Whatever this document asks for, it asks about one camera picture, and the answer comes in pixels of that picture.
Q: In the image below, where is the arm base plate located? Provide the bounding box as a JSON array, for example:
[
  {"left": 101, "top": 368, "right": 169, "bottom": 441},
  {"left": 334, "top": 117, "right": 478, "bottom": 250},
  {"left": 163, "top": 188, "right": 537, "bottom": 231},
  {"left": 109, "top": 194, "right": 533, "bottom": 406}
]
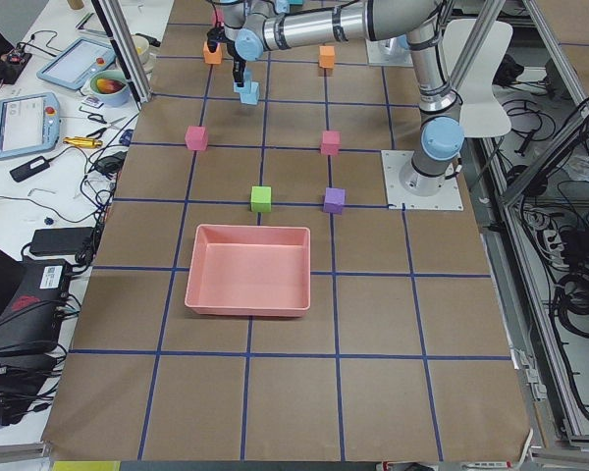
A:
[
  {"left": 366, "top": 35, "right": 413, "bottom": 68},
  {"left": 381, "top": 150, "right": 463, "bottom": 211}
]

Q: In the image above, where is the teal tray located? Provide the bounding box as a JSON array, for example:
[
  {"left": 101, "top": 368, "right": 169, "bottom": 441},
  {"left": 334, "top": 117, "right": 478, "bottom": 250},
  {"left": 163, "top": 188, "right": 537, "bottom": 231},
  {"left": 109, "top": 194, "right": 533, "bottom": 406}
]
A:
[{"left": 275, "top": 0, "right": 304, "bottom": 14}]

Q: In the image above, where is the green block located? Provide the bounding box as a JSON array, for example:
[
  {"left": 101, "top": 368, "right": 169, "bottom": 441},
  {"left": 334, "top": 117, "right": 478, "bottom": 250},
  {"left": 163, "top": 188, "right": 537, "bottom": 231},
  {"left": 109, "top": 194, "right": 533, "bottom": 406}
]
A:
[{"left": 250, "top": 185, "right": 272, "bottom": 213}]

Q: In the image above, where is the bowl with lemon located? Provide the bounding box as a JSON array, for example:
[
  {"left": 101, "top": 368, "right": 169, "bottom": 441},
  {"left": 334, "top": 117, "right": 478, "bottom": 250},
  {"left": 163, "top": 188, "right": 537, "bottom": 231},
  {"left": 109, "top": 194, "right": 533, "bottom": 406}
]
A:
[{"left": 132, "top": 35, "right": 156, "bottom": 74}]

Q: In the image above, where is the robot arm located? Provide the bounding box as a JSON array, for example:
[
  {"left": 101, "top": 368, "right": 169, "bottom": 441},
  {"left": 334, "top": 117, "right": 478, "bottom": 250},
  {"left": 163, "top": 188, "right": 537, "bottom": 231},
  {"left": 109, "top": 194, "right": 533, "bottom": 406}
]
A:
[
  {"left": 216, "top": 1, "right": 464, "bottom": 198},
  {"left": 207, "top": 1, "right": 278, "bottom": 61}
]

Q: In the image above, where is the pink block near left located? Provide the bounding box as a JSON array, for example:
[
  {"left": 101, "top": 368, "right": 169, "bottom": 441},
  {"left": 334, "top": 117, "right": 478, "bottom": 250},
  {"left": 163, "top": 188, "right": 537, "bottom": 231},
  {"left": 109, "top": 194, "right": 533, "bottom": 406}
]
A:
[{"left": 320, "top": 130, "right": 341, "bottom": 156}]

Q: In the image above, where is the purple block near pink tray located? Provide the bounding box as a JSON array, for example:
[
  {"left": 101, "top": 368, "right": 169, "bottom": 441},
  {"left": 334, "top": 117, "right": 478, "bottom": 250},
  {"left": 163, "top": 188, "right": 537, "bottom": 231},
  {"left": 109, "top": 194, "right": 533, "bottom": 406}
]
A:
[{"left": 323, "top": 187, "right": 347, "bottom": 215}]

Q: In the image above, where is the teach pendant near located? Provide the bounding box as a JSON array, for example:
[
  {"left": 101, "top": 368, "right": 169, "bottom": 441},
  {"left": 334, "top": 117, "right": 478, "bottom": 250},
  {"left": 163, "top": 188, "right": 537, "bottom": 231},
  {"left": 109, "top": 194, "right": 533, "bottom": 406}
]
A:
[{"left": 0, "top": 92, "right": 61, "bottom": 160}]

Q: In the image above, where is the white chair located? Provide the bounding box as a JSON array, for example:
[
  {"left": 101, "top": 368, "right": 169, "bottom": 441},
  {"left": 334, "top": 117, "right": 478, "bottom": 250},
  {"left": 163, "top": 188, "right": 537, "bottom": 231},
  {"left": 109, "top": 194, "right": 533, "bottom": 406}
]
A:
[{"left": 443, "top": 19, "right": 512, "bottom": 138}]

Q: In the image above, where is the light blue block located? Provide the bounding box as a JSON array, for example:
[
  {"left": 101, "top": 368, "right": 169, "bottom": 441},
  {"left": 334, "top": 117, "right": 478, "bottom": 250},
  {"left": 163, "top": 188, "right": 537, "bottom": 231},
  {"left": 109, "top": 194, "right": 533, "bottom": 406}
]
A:
[
  {"left": 234, "top": 69, "right": 252, "bottom": 94},
  {"left": 238, "top": 80, "right": 259, "bottom": 106}
]

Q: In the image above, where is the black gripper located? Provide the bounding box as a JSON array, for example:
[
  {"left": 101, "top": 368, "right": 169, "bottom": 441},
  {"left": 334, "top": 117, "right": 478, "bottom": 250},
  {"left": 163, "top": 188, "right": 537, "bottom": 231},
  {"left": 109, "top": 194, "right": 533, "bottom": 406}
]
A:
[
  {"left": 206, "top": 26, "right": 225, "bottom": 49},
  {"left": 232, "top": 56, "right": 245, "bottom": 83}
]

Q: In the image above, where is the teach pendant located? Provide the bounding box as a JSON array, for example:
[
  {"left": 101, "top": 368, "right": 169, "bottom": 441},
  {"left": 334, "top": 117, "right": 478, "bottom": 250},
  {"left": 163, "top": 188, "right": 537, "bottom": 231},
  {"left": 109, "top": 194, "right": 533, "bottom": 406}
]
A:
[
  {"left": 0, "top": 92, "right": 61, "bottom": 160},
  {"left": 36, "top": 38, "right": 116, "bottom": 90}
]

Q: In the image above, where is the aluminium frame post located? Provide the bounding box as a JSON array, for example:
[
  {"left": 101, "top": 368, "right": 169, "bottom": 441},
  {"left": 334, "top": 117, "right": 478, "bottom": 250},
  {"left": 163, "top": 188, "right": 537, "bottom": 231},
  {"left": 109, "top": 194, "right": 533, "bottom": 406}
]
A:
[{"left": 91, "top": 0, "right": 152, "bottom": 104}]

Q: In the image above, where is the black power adapter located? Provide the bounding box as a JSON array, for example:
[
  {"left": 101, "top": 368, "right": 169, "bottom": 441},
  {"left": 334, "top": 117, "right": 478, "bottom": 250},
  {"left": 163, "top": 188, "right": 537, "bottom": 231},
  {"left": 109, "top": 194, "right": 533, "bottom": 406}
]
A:
[{"left": 10, "top": 156, "right": 51, "bottom": 183}]

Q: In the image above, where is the orange block near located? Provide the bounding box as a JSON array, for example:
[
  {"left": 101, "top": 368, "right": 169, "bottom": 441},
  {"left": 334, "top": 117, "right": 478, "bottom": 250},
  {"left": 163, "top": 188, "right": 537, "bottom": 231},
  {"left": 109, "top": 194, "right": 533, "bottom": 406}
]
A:
[{"left": 318, "top": 45, "right": 336, "bottom": 70}]

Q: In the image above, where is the pink block far right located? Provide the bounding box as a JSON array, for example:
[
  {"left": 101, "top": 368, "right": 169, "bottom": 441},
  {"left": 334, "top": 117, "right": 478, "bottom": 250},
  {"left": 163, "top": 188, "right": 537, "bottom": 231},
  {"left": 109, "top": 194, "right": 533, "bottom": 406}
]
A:
[{"left": 212, "top": 9, "right": 224, "bottom": 26}]

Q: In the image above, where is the orange block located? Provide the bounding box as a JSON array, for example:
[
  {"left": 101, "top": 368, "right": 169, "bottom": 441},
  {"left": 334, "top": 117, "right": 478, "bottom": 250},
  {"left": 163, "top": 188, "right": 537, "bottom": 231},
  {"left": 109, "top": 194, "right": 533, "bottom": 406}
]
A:
[
  {"left": 318, "top": 45, "right": 336, "bottom": 70},
  {"left": 202, "top": 41, "right": 223, "bottom": 66}
]

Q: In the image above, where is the orange block far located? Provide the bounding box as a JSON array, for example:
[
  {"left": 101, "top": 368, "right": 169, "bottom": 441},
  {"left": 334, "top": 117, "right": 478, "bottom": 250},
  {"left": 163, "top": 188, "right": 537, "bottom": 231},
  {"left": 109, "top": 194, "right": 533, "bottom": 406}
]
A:
[{"left": 202, "top": 41, "right": 223, "bottom": 66}]

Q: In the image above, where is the pink tray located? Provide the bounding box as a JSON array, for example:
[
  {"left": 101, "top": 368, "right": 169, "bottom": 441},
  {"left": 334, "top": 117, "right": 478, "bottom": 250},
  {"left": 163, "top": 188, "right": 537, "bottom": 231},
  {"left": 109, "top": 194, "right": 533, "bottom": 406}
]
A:
[{"left": 185, "top": 224, "right": 311, "bottom": 318}]

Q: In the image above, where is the gold cylinder tool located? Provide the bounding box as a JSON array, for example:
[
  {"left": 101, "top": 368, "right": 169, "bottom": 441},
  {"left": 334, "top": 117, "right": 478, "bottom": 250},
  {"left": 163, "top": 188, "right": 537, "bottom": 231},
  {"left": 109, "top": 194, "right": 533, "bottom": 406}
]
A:
[{"left": 63, "top": 136, "right": 103, "bottom": 149}]

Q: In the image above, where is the pink block far left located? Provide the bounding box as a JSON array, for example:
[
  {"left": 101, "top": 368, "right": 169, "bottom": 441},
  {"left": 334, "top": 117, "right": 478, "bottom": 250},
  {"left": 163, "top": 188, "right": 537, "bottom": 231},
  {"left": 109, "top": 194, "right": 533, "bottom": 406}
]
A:
[{"left": 185, "top": 126, "right": 209, "bottom": 151}]

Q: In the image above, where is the bowl with dark fruit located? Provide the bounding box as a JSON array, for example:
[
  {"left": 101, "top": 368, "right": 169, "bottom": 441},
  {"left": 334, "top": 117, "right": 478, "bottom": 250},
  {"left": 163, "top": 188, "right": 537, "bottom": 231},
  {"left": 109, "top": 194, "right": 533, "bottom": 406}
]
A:
[{"left": 84, "top": 70, "right": 131, "bottom": 107}]

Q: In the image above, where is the teach pendant far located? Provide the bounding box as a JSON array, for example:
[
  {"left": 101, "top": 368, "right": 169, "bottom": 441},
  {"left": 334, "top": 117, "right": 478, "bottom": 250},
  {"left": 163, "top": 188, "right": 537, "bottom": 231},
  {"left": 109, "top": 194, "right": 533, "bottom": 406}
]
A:
[{"left": 36, "top": 38, "right": 116, "bottom": 90}]

